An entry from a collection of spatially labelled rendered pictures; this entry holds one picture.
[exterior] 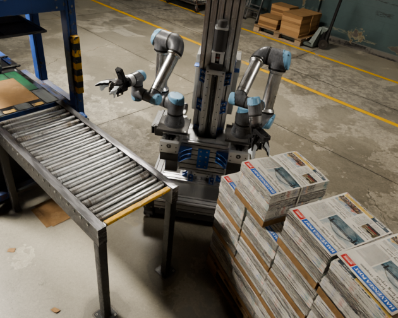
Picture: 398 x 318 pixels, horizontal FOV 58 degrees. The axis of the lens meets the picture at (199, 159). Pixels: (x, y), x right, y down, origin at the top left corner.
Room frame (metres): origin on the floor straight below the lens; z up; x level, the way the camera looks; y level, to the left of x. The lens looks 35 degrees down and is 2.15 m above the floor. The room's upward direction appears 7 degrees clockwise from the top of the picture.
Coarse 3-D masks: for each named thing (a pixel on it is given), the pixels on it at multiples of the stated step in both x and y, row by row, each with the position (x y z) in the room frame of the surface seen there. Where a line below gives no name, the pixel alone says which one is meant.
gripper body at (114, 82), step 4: (112, 80) 1.96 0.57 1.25; (116, 80) 1.97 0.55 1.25; (120, 80) 1.98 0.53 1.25; (128, 80) 2.02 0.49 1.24; (112, 84) 1.94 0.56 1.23; (116, 84) 1.93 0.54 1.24; (120, 84) 1.94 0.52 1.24; (124, 84) 2.00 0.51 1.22; (128, 84) 2.02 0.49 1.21; (112, 88) 1.95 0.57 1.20; (124, 88) 2.00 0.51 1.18; (120, 92) 1.95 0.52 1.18
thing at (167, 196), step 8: (56, 104) 2.42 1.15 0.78; (64, 104) 2.40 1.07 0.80; (72, 112) 2.29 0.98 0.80; (80, 120) 2.20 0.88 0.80; (88, 120) 2.21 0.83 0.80; (96, 128) 2.12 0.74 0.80; (104, 136) 2.03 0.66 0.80; (112, 144) 1.95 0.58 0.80; (120, 144) 1.95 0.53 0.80; (128, 152) 1.88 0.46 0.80; (136, 160) 1.80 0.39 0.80; (144, 160) 1.81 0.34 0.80; (144, 168) 1.74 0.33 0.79; (152, 168) 1.74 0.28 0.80; (160, 176) 1.68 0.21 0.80; (168, 184) 1.61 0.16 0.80; (176, 184) 1.62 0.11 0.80; (168, 192) 1.60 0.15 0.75; (176, 192) 1.60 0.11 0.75; (168, 200) 1.59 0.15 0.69; (176, 200) 1.61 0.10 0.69
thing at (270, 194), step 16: (256, 160) 1.59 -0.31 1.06; (240, 176) 1.56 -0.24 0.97; (256, 176) 1.45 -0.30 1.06; (272, 176) 1.47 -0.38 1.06; (240, 192) 1.53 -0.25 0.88; (256, 192) 1.42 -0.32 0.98; (272, 192) 1.34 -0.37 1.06; (288, 192) 1.37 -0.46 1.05; (256, 208) 1.40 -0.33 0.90; (272, 208) 1.34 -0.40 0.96; (288, 208) 1.40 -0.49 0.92
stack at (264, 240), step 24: (216, 216) 1.70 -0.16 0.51; (240, 216) 1.50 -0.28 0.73; (216, 240) 1.67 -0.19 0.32; (240, 240) 1.45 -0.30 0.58; (264, 240) 1.31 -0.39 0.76; (216, 264) 1.63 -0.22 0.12; (240, 264) 1.42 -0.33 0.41; (288, 264) 1.14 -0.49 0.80; (240, 288) 1.36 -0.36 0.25; (264, 288) 1.21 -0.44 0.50; (288, 288) 1.09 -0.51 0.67; (312, 288) 1.00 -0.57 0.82; (264, 312) 1.16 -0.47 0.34; (288, 312) 1.04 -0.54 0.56; (312, 312) 0.95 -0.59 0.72
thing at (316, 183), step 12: (276, 156) 1.66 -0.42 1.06; (288, 156) 1.67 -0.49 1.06; (300, 156) 1.68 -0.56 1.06; (300, 168) 1.57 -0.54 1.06; (312, 168) 1.58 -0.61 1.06; (312, 180) 1.48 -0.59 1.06; (324, 180) 1.49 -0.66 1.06; (312, 192) 1.46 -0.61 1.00; (324, 192) 1.50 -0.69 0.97; (300, 204) 1.43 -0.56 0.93
